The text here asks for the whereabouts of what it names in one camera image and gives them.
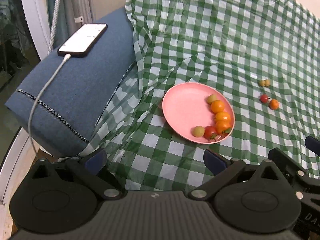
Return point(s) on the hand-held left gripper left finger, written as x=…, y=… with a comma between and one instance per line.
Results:
x=96, y=161

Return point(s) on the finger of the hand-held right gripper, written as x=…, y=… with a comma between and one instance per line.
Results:
x=313, y=144
x=285, y=158

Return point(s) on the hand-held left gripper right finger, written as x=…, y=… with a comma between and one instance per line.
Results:
x=215, y=161

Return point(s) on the red cherry tomato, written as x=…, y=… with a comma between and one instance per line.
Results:
x=210, y=132
x=264, y=98

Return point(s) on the yellow-green cherry tomato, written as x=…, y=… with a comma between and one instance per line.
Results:
x=198, y=131
x=212, y=98
x=267, y=82
x=262, y=83

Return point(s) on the orange cherry tomato with stem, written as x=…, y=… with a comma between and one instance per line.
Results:
x=223, y=127

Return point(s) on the pink plate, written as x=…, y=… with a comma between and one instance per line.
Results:
x=185, y=110

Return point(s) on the blue cushion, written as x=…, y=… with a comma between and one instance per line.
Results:
x=75, y=85

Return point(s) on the white furniture edge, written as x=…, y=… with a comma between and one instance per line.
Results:
x=15, y=160

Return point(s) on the black smartphone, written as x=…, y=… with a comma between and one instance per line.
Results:
x=82, y=40

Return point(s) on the green checked tablecloth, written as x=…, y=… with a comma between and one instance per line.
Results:
x=212, y=30

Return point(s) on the white tag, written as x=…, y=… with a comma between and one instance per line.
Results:
x=78, y=19

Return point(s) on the white door frame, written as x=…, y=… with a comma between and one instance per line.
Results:
x=32, y=12

